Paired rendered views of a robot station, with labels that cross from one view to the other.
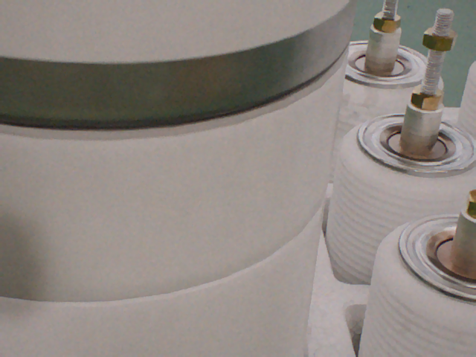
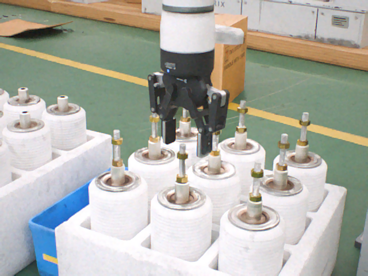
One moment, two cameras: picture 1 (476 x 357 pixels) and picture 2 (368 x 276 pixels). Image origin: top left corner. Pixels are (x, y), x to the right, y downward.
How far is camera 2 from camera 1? 1.29 m
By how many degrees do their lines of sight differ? 117
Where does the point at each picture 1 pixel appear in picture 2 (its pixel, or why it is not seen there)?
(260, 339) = not seen: outside the picture
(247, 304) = not seen: outside the picture
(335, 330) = (324, 207)
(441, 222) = (300, 165)
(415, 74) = (244, 207)
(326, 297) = (320, 214)
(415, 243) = (314, 163)
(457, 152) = (269, 177)
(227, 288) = not seen: outside the picture
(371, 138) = (296, 188)
